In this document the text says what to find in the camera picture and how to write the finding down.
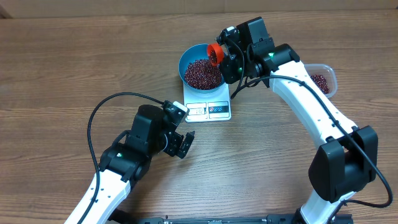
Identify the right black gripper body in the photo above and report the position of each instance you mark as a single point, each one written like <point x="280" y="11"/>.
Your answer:
<point x="237" y="71"/>

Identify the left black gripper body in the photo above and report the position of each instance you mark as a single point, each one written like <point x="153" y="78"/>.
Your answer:
<point x="166" y="143"/>

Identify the red scoop with blue handle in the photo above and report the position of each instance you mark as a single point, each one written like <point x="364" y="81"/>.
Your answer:
<point x="215" y="54"/>

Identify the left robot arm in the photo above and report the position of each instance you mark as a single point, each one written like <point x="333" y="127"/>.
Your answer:
<point x="128" y="159"/>

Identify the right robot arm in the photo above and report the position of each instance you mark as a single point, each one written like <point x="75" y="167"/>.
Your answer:
<point x="346" y="156"/>

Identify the red beans in bowl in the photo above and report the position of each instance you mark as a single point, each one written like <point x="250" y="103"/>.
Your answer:
<point x="203" y="74"/>

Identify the white digital kitchen scale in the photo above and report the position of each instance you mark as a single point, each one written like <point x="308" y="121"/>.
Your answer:
<point x="207" y="105"/>

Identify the blue metal bowl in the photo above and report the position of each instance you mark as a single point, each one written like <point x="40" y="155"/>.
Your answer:
<point x="190" y="55"/>

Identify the red adzuki beans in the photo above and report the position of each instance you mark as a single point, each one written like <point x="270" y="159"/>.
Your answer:
<point x="321" y="83"/>

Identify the clear plastic food container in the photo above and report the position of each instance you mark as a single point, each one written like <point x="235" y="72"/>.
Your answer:
<point x="327" y="72"/>

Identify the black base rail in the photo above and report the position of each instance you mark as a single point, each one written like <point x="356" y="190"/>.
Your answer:
<point x="122" y="217"/>

